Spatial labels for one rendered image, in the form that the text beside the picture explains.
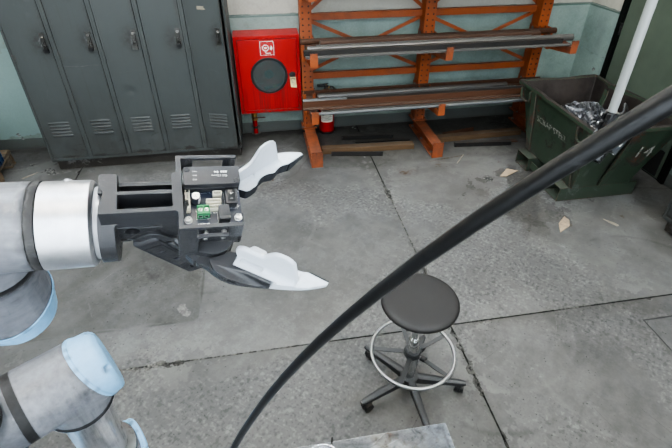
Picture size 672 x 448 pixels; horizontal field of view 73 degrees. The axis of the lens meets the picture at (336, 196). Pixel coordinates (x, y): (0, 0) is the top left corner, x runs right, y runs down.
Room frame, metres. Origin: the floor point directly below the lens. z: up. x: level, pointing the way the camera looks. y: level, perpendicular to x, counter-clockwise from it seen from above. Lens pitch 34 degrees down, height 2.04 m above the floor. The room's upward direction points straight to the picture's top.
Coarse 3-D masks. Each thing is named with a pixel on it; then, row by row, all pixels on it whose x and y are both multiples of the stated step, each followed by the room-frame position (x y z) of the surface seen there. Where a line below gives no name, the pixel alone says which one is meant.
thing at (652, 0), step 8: (648, 0) 0.79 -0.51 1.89; (656, 0) 0.79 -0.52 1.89; (648, 8) 0.79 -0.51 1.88; (648, 16) 0.79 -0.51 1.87; (640, 24) 0.79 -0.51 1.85; (648, 24) 0.79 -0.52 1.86; (640, 32) 0.79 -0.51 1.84; (632, 40) 0.80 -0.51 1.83; (640, 40) 0.79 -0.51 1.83; (632, 48) 0.79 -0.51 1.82; (632, 56) 0.79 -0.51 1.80; (624, 64) 0.79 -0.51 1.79; (632, 64) 0.79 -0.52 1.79; (624, 72) 0.79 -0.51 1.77; (624, 80) 0.79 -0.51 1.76; (616, 88) 0.79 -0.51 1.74; (624, 88) 0.79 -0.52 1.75; (616, 96) 0.79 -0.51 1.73; (616, 104) 0.79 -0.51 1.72; (616, 112) 0.79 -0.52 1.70
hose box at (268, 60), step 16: (240, 32) 4.08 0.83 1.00; (256, 32) 4.08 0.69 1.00; (272, 32) 4.08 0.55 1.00; (288, 32) 4.08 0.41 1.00; (240, 48) 3.94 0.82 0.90; (256, 48) 3.96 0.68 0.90; (272, 48) 3.98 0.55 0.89; (288, 48) 4.01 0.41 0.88; (240, 64) 3.94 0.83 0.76; (256, 64) 3.95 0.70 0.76; (272, 64) 3.99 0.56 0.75; (288, 64) 4.01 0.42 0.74; (240, 80) 3.93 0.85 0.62; (256, 80) 3.96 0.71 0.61; (272, 80) 3.98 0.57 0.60; (288, 80) 4.00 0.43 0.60; (240, 96) 3.93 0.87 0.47; (256, 96) 3.96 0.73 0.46; (272, 96) 3.98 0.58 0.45; (288, 96) 4.00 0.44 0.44; (256, 112) 3.95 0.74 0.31; (256, 128) 4.12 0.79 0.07; (320, 128) 4.15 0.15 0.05
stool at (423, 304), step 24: (408, 288) 1.40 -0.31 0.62; (432, 288) 1.40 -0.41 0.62; (384, 312) 1.29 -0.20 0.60; (408, 312) 1.27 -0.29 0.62; (432, 312) 1.27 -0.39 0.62; (456, 312) 1.27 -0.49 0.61; (408, 336) 1.43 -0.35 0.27; (384, 360) 1.42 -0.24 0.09; (408, 360) 1.29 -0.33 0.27; (408, 384) 1.30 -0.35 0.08; (456, 384) 1.30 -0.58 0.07
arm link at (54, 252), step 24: (48, 192) 0.30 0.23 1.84; (72, 192) 0.31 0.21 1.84; (96, 192) 0.32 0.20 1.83; (48, 216) 0.28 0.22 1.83; (72, 216) 0.29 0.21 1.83; (96, 216) 0.30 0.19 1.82; (48, 240) 0.27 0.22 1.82; (72, 240) 0.28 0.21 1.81; (96, 240) 0.29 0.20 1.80; (48, 264) 0.27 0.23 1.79; (72, 264) 0.28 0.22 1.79; (96, 264) 0.29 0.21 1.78
